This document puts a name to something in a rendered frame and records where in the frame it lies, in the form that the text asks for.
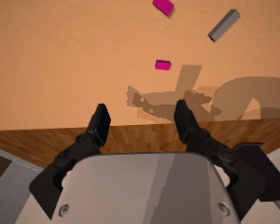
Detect magenta rod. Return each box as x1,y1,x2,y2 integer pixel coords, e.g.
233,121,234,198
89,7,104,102
152,0,174,16
155,60,171,70

